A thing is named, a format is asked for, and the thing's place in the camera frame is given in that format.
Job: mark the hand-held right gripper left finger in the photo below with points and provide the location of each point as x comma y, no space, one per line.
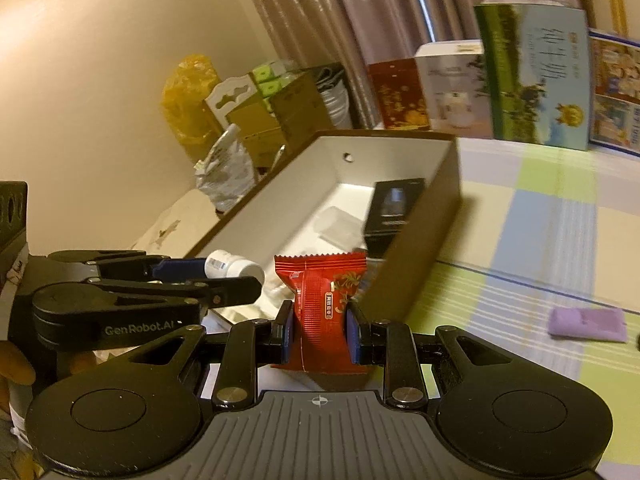
288,332

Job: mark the white humidifier box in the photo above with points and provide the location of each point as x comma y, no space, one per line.
455,95

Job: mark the white plastic bucket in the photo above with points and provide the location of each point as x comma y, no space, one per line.
335,100

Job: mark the purple cloth piece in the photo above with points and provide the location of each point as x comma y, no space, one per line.
587,325

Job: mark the person's left hand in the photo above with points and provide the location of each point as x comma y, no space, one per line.
17,365

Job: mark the small brown cardboard box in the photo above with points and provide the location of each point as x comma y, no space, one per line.
255,135

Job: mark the black rectangular box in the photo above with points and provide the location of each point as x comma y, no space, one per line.
395,210

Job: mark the tall brown cardboard box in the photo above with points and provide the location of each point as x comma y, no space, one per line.
300,110

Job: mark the blue milk carton box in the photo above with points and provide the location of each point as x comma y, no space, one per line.
615,95

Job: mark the red snack packet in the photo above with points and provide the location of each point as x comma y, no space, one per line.
320,290

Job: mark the checked tablecloth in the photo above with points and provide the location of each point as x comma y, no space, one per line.
525,235

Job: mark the yellow plastic bag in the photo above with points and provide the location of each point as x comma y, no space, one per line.
187,105

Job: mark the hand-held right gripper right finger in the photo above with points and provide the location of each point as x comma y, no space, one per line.
353,332

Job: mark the mauve curtain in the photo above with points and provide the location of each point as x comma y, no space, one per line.
350,10

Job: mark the dark red gift box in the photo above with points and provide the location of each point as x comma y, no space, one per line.
400,95

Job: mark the stack of green tissue packs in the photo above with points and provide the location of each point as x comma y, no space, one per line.
270,77

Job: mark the large brown cardboard box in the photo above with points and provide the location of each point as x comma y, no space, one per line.
300,195

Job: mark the small white bottle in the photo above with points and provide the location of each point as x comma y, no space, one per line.
235,265

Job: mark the clear plastic packet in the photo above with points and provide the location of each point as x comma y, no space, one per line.
340,225

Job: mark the green milk carton box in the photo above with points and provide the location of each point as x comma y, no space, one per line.
535,75

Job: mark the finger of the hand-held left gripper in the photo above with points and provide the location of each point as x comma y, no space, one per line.
180,268
235,292

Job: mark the white printed plastic bag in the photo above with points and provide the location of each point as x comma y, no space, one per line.
225,170

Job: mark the white carved chair back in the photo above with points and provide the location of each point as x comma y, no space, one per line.
220,105

